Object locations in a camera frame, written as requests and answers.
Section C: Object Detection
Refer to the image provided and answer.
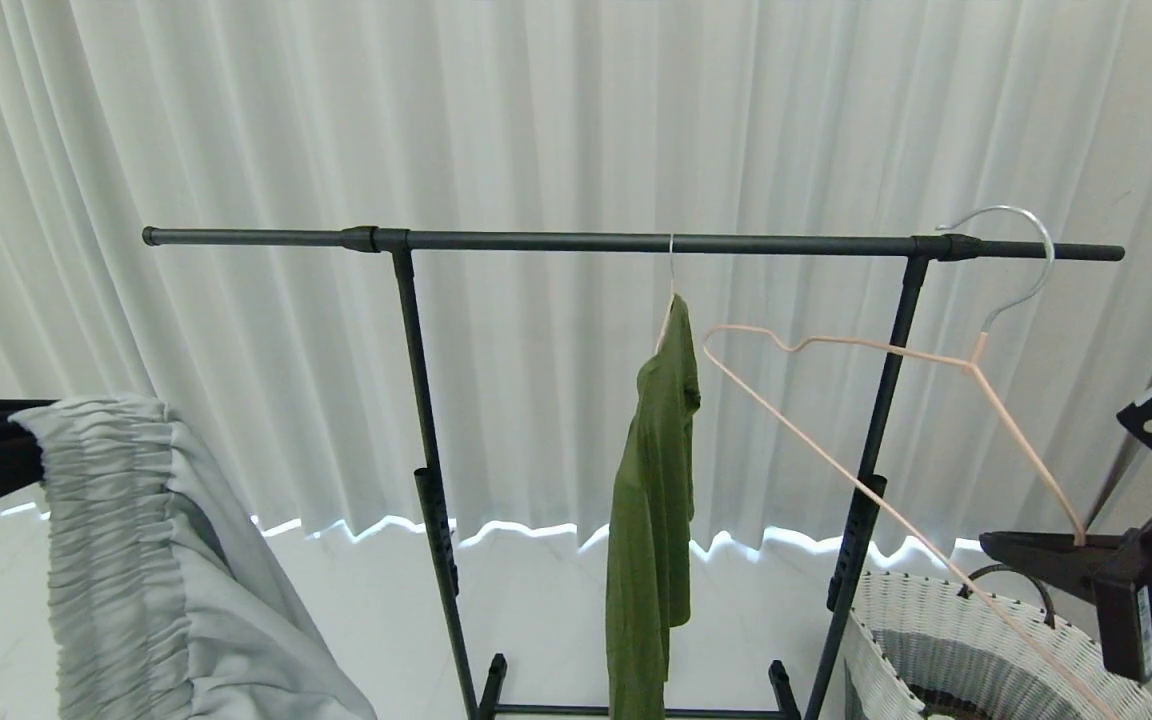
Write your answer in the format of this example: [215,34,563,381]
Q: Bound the pale grey shorts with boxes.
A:
[9,393,379,720]

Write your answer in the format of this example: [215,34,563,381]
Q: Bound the pink clothes hanger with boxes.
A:
[654,233,682,353]
[702,205,1152,720]

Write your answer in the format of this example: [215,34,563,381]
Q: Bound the green long-sleeved shirt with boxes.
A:
[604,293,703,720]

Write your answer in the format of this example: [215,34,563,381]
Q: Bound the white laundry basket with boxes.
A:
[841,563,1152,720]

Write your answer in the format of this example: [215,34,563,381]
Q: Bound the black clothes rack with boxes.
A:
[141,225,1127,720]

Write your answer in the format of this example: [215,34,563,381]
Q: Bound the white curtain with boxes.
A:
[0,0,1152,561]

